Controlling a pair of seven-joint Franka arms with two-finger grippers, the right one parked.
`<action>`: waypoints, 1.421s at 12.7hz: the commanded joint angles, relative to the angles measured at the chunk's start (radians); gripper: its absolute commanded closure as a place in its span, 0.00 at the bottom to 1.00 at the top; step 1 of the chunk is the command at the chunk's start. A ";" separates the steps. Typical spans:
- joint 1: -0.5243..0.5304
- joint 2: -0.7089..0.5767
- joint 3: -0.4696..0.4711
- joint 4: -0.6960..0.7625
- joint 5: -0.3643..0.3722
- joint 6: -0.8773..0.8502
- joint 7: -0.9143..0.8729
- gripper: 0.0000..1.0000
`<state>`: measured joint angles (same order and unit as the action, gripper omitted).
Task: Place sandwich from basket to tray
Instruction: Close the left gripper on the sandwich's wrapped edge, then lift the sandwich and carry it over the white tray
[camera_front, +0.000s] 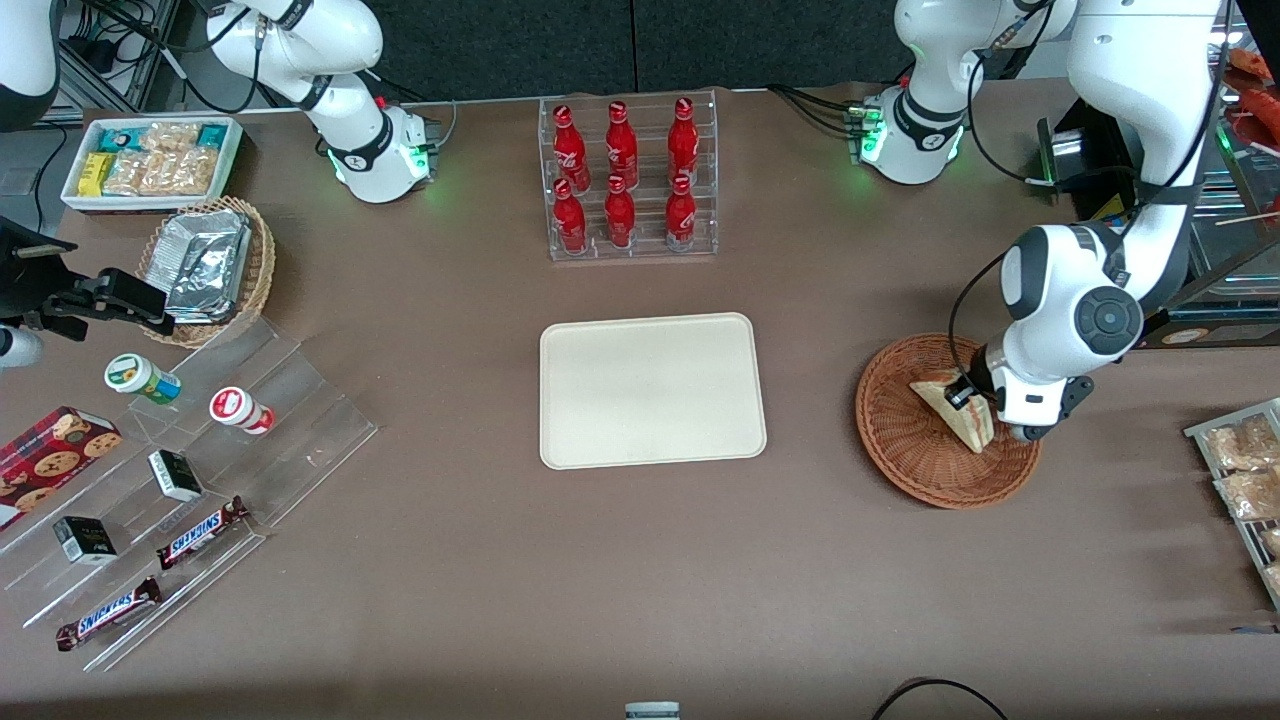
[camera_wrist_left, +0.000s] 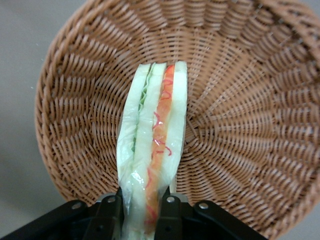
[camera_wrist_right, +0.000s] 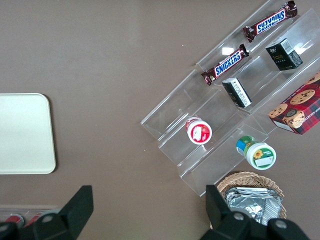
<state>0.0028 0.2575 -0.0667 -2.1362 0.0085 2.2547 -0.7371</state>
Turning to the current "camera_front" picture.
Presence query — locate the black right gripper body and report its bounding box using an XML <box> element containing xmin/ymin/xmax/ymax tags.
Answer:
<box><xmin>0</xmin><ymin>216</ymin><xmax>79</xmax><ymax>331</ymax></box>

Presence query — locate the triangle sandwich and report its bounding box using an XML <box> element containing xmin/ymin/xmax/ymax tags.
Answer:
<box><xmin>908</xmin><ymin>370</ymin><xmax>997</xmax><ymax>456</ymax></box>

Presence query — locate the brown round wicker basket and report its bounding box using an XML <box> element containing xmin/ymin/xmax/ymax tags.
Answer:
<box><xmin>855</xmin><ymin>333</ymin><xmax>1044</xmax><ymax>511</ymax></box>

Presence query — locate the tan oval wicker basket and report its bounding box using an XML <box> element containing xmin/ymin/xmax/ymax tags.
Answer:
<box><xmin>135</xmin><ymin>196</ymin><xmax>277</xmax><ymax>349</ymax></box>

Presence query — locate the cream plastic tray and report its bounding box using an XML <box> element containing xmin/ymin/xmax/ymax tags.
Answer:
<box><xmin>539</xmin><ymin>312</ymin><xmax>768</xmax><ymax>471</ymax></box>

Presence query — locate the green lidded snack cup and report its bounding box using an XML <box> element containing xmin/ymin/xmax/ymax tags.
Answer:
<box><xmin>104</xmin><ymin>353</ymin><xmax>183</xmax><ymax>406</ymax></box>

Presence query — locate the silver foil packet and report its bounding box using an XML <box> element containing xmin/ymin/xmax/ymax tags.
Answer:
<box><xmin>158</xmin><ymin>210</ymin><xmax>252</xmax><ymax>325</ymax></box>

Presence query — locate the white rectangular snack bin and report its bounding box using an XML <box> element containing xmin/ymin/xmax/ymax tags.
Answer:
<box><xmin>60</xmin><ymin>115</ymin><xmax>245</xmax><ymax>216</ymax></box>

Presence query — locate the clear cracker bag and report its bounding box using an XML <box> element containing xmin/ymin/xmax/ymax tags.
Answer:
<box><xmin>140</xmin><ymin>122</ymin><xmax>202</xmax><ymax>154</ymax></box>
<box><xmin>145</xmin><ymin>148</ymin><xmax>219</xmax><ymax>197</ymax></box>
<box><xmin>104</xmin><ymin>150</ymin><xmax>153</xmax><ymax>197</ymax></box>

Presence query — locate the red cookie box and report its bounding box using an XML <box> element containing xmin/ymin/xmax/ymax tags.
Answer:
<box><xmin>0</xmin><ymin>405</ymin><xmax>123</xmax><ymax>531</ymax></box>

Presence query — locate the red lidded snack cup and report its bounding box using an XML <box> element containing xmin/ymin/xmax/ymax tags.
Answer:
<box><xmin>208</xmin><ymin>386</ymin><xmax>276</xmax><ymax>436</ymax></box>

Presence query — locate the small black box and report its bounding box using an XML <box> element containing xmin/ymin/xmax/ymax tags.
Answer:
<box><xmin>52</xmin><ymin>515</ymin><xmax>119</xmax><ymax>566</ymax></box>
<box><xmin>147</xmin><ymin>449</ymin><xmax>204</xmax><ymax>503</ymax></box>

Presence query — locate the black food warmer cabinet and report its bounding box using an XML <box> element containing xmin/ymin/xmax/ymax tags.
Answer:
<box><xmin>1037</xmin><ymin>20</ymin><xmax>1280</xmax><ymax>351</ymax></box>

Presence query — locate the clear acrylic step display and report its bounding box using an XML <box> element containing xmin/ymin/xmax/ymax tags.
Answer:
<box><xmin>0</xmin><ymin>318</ymin><xmax>379</xmax><ymax>673</ymax></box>

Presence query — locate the Snickers chocolate bar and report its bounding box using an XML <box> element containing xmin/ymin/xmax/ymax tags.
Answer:
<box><xmin>155</xmin><ymin>496</ymin><xmax>251</xmax><ymax>571</ymax></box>
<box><xmin>55</xmin><ymin>577</ymin><xmax>163</xmax><ymax>652</ymax></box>

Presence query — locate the red cola bottle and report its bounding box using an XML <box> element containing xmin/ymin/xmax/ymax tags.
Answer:
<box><xmin>604</xmin><ymin>174</ymin><xmax>637</xmax><ymax>250</ymax></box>
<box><xmin>553</xmin><ymin>104</ymin><xmax>591</xmax><ymax>193</ymax></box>
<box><xmin>605</xmin><ymin>100</ymin><xmax>639</xmax><ymax>189</ymax></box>
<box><xmin>668</xmin><ymin>96</ymin><xmax>699</xmax><ymax>187</ymax></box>
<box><xmin>552</xmin><ymin>178</ymin><xmax>589</xmax><ymax>255</ymax></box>
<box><xmin>665</xmin><ymin>174</ymin><xmax>697</xmax><ymax>251</ymax></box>

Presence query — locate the clear acrylic bottle rack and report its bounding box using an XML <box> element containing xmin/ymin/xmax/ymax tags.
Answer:
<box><xmin>538</xmin><ymin>90</ymin><xmax>719</xmax><ymax>263</ymax></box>

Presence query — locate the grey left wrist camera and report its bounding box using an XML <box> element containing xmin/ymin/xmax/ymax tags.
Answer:
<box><xmin>1010</xmin><ymin>375</ymin><xmax>1097</xmax><ymax>443</ymax></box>

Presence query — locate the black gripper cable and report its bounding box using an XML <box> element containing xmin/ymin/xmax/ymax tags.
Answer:
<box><xmin>946</xmin><ymin>40</ymin><xmax>1231</xmax><ymax>401</ymax></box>

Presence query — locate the grey wire tray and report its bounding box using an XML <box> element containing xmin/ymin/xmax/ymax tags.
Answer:
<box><xmin>1183</xmin><ymin>398</ymin><xmax>1280</xmax><ymax>611</ymax></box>

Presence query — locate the grey metal frame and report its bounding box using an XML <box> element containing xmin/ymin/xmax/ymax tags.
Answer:
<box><xmin>55</xmin><ymin>0</ymin><xmax>186</xmax><ymax>113</ymax></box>

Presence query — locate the black looped table cable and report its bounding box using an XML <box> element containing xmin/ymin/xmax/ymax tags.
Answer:
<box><xmin>870</xmin><ymin>677</ymin><xmax>1011</xmax><ymax>720</ymax></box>

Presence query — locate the black base cable bundle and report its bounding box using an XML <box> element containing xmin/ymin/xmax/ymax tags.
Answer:
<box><xmin>768</xmin><ymin>84</ymin><xmax>871</xmax><ymax>137</ymax></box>

